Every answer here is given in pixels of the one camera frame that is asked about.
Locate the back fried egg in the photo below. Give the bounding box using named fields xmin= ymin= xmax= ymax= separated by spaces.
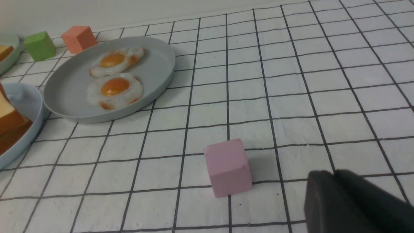
xmin=89 ymin=47 xmax=146 ymax=78

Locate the green cube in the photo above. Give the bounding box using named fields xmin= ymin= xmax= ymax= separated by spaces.
xmin=24 ymin=31 xmax=57 ymax=62

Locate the right fried egg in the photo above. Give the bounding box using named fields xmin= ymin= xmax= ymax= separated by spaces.
xmin=87 ymin=73 xmax=144 ymax=110

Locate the orange cube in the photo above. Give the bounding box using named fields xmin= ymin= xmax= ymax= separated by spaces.
xmin=61 ymin=26 xmax=98 ymax=54

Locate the toast slice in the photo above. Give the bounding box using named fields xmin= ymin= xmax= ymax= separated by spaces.
xmin=0 ymin=84 xmax=25 ymax=135
xmin=0 ymin=118 xmax=32 ymax=155
xmin=0 ymin=45 xmax=15 ymax=62

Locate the checkered white tablecloth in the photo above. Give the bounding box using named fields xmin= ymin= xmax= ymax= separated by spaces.
xmin=1 ymin=0 xmax=414 ymax=233

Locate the pink cube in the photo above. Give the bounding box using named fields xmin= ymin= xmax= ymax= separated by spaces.
xmin=204 ymin=139 xmax=253 ymax=198

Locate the grey egg plate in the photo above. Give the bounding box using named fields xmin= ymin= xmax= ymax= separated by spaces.
xmin=43 ymin=36 xmax=176 ymax=124

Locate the light blue center plate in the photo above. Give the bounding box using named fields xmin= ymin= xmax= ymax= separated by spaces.
xmin=0 ymin=83 xmax=46 ymax=169

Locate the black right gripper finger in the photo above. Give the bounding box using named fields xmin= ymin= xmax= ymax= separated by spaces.
xmin=304 ymin=170 xmax=414 ymax=233

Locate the fried egg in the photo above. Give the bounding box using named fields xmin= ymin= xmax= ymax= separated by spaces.
xmin=89 ymin=47 xmax=146 ymax=78
xmin=87 ymin=73 xmax=144 ymax=110

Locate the light green bread plate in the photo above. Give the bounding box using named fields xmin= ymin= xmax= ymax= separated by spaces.
xmin=0 ymin=33 xmax=22 ymax=75

